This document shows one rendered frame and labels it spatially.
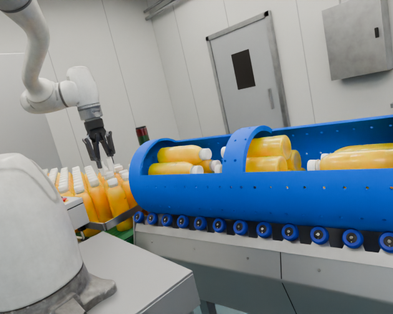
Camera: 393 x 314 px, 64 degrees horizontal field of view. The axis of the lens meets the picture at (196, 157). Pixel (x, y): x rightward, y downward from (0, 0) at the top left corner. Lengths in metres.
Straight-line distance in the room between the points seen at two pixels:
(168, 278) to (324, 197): 0.38
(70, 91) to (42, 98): 0.10
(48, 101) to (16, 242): 0.87
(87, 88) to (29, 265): 0.88
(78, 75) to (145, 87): 4.93
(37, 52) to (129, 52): 5.12
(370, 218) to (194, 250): 0.55
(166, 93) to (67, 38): 2.04
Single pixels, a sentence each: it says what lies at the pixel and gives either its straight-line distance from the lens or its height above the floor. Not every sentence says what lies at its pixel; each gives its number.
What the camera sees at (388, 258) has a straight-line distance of 0.83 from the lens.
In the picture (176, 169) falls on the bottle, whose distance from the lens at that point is 1.03.
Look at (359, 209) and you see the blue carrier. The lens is 0.75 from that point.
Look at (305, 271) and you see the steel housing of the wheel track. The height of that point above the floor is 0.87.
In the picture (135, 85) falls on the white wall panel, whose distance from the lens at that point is 6.10.
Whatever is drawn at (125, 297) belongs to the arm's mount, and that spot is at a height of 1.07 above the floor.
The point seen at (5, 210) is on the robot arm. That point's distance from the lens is 0.51.
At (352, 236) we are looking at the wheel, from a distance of 0.82.
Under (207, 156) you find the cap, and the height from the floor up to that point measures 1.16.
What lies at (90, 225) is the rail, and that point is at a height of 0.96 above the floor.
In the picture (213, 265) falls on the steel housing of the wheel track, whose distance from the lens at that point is 1.03.
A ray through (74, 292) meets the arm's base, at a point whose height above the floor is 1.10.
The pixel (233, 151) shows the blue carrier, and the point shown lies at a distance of 0.86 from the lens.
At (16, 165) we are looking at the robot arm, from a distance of 0.54.
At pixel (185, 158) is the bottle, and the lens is 1.07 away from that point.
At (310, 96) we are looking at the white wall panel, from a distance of 4.54.
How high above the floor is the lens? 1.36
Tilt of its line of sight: 11 degrees down
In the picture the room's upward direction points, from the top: 13 degrees counter-clockwise
